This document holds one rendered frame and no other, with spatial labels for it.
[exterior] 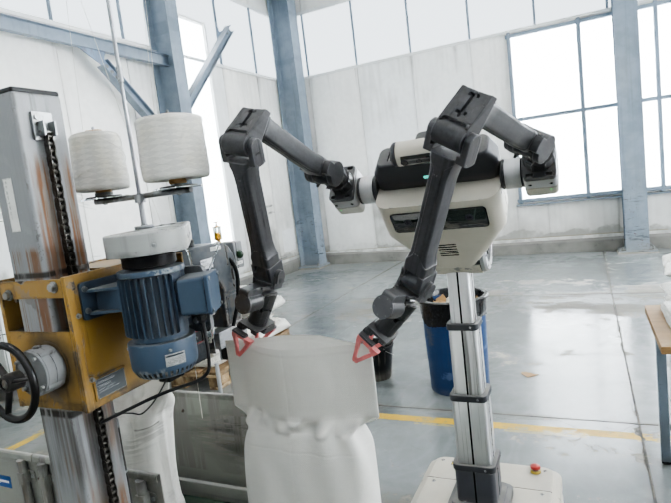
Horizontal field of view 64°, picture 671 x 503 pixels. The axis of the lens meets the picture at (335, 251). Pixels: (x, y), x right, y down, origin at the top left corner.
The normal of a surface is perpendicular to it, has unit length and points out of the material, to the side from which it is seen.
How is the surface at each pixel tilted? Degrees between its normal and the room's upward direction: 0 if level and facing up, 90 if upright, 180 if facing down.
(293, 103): 90
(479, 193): 40
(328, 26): 90
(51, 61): 90
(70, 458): 90
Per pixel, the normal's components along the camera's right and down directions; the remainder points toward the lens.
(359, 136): -0.42, 0.15
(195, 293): -0.01, 0.12
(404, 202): -0.36, -0.66
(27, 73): 0.90, -0.06
